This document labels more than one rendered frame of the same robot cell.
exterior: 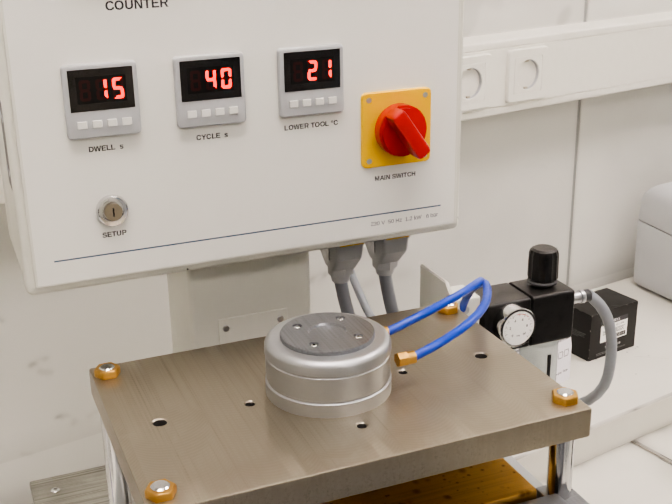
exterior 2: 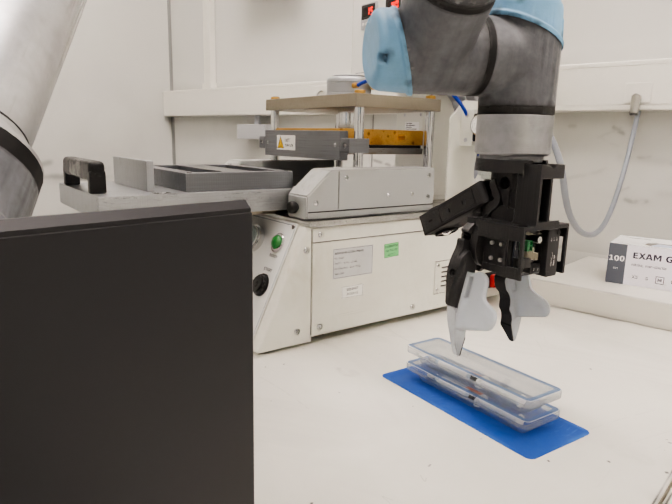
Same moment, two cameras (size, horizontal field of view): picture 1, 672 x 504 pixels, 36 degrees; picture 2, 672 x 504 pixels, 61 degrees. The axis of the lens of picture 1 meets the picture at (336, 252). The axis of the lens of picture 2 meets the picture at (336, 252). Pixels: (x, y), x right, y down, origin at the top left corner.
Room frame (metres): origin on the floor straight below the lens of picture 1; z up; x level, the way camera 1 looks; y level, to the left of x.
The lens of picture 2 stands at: (0.30, -0.99, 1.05)
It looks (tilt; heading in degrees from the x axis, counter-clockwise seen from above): 11 degrees down; 75
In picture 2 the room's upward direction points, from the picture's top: 1 degrees clockwise
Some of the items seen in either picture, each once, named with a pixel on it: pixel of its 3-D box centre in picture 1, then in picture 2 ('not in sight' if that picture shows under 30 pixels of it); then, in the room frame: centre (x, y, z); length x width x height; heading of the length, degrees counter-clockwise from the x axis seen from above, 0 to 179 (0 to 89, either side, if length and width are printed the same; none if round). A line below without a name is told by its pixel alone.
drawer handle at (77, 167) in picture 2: not in sight; (83, 173); (0.16, -0.16, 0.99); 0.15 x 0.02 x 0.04; 112
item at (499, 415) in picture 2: not in sight; (475, 392); (0.61, -0.44, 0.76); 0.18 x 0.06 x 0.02; 110
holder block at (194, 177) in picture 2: not in sight; (212, 175); (0.34, -0.09, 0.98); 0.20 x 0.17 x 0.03; 112
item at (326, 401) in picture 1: (339, 395); (369, 115); (0.61, 0.00, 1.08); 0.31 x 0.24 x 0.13; 112
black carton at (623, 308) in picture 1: (597, 323); not in sight; (1.28, -0.36, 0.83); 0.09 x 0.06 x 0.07; 122
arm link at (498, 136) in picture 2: not in sight; (515, 138); (0.62, -0.46, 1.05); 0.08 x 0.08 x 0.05
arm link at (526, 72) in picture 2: not in sight; (517, 57); (0.62, -0.46, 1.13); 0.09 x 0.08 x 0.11; 179
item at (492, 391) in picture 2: not in sight; (477, 374); (0.61, -0.44, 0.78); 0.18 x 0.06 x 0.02; 110
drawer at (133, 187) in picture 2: not in sight; (182, 184); (0.29, -0.11, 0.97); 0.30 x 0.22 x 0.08; 22
